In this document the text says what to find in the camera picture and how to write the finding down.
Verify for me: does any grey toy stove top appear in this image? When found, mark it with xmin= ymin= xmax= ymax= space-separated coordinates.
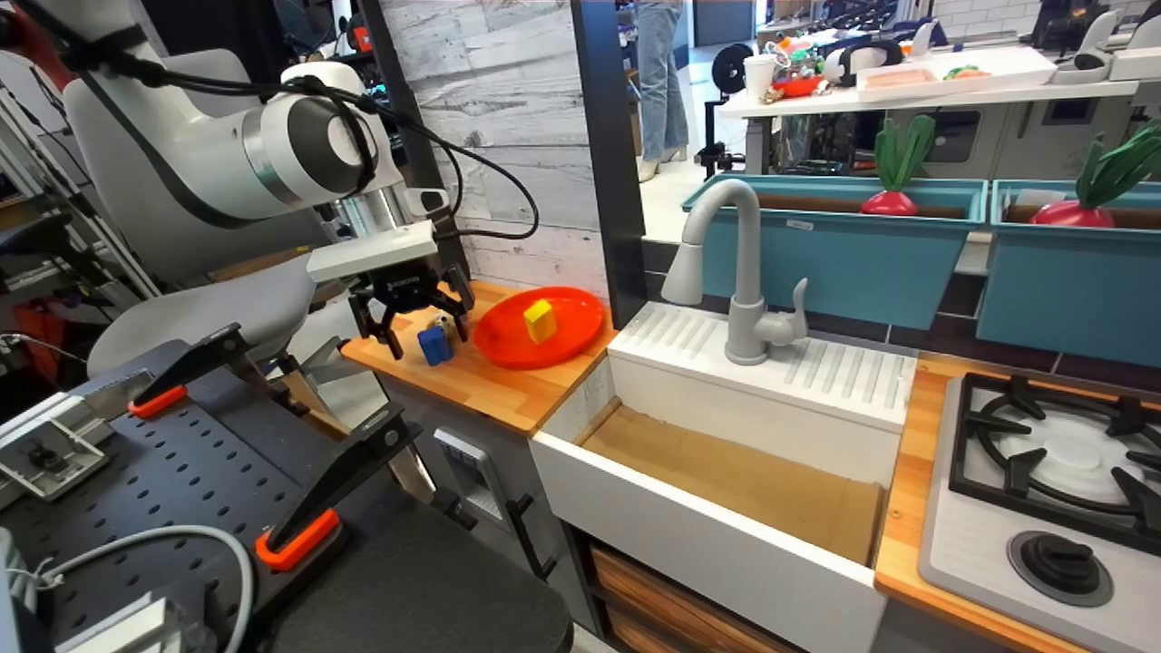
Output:
xmin=919 ymin=371 xmax=1161 ymax=653

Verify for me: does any black perforated robot table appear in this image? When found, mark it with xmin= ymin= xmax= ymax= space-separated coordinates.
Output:
xmin=0 ymin=358 xmax=576 ymax=653

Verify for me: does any teal planter box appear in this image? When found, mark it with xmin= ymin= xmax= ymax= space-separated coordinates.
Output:
xmin=682 ymin=176 xmax=992 ymax=334
xmin=977 ymin=177 xmax=1161 ymax=371

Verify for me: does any grey toy faucet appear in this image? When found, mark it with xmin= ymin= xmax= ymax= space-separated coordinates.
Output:
xmin=659 ymin=176 xmax=814 ymax=371

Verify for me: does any black equipment stand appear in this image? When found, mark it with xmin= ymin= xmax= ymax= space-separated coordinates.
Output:
xmin=697 ymin=40 xmax=758 ymax=181

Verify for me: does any grey cable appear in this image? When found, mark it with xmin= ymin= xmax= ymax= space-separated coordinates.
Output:
xmin=11 ymin=522 xmax=263 ymax=653

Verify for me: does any white desk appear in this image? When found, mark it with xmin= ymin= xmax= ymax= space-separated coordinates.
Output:
xmin=722 ymin=73 xmax=1147 ymax=177

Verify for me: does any white cup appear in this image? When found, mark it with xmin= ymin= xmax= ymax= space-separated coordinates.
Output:
xmin=742 ymin=50 xmax=781 ymax=105

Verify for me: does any red bowl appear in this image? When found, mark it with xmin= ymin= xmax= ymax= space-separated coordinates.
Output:
xmin=774 ymin=73 xmax=827 ymax=102

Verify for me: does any black orange clamp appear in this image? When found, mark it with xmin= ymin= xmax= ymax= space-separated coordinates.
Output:
xmin=249 ymin=412 xmax=422 ymax=577
xmin=125 ymin=322 xmax=249 ymax=426

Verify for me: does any standing person in jeans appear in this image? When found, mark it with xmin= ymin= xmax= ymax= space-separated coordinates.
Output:
xmin=634 ymin=0 xmax=697 ymax=169

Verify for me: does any white toy sink basin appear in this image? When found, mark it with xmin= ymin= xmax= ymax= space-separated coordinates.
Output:
xmin=528 ymin=300 xmax=922 ymax=653

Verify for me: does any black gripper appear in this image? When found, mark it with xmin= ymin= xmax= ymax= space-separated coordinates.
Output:
xmin=345 ymin=256 xmax=479 ymax=362

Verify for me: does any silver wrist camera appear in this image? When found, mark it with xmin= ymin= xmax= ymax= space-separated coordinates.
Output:
xmin=305 ymin=217 xmax=444 ymax=290

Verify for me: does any metal mounting bracket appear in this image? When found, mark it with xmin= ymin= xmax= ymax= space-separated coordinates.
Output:
xmin=0 ymin=415 xmax=108 ymax=501

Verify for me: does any white tray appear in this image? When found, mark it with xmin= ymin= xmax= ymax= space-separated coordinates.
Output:
xmin=858 ymin=45 xmax=1064 ymax=94

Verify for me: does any orange bowl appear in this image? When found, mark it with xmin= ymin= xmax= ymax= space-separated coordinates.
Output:
xmin=468 ymin=282 xmax=610 ymax=375

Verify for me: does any grey wood-look back panel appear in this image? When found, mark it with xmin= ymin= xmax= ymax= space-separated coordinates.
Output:
xmin=379 ymin=0 xmax=613 ymax=300

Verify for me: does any black frame post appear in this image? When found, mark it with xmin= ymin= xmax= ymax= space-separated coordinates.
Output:
xmin=359 ymin=0 xmax=479 ymax=300
xmin=570 ymin=0 xmax=651 ymax=331

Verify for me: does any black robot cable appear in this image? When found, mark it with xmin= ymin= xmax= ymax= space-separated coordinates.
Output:
xmin=22 ymin=0 xmax=543 ymax=248

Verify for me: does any yellow cube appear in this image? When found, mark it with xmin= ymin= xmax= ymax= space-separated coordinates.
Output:
xmin=519 ymin=298 xmax=561 ymax=349

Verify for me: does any blue cube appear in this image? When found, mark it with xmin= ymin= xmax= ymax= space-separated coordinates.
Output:
xmin=413 ymin=320 xmax=461 ymax=371

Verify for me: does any red toy radish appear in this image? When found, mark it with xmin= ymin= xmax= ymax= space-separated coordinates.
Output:
xmin=860 ymin=113 xmax=941 ymax=217
xmin=1032 ymin=123 xmax=1161 ymax=234

